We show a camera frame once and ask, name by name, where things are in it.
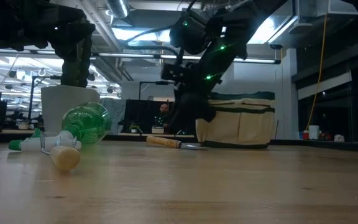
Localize white round container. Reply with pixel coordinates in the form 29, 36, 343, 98
308, 124, 320, 140

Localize wooden handled garden trowel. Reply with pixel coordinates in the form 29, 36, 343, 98
145, 135, 208, 151

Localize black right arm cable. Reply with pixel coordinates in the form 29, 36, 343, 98
125, 24, 185, 65

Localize cream canvas gardening bag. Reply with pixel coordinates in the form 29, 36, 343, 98
195, 91, 276, 149

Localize green plastic spray bottle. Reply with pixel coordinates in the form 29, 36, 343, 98
8, 101, 112, 152

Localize person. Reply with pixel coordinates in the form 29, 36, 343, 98
154, 103, 171, 128

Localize wooden handled hand rake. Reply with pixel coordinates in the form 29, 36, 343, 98
40, 132, 81, 172

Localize silver ceiling duct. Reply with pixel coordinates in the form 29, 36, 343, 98
106, 0, 130, 19

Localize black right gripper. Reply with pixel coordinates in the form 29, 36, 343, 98
169, 90, 217, 134

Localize grey covered object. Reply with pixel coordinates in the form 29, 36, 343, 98
101, 98, 127, 135

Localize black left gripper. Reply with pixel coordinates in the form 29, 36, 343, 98
42, 2, 96, 60

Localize yellow hanging cable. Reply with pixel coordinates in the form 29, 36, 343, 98
305, 14, 328, 131

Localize black partition screen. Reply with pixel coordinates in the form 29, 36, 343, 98
124, 99, 180, 134

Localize long ceiling light strip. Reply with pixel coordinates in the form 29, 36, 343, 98
91, 51, 281, 65

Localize green cactus plant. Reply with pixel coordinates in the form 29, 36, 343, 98
60, 29, 93, 88

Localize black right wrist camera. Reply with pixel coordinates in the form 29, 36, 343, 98
161, 62, 195, 85

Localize black metal stand frame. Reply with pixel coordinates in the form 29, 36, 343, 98
28, 75, 62, 121

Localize black frame rig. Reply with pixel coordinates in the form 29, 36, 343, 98
139, 80, 175, 101

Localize wooden background desk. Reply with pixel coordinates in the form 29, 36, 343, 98
0, 128, 45, 144

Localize white plant pot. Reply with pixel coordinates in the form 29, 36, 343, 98
40, 85, 101, 138

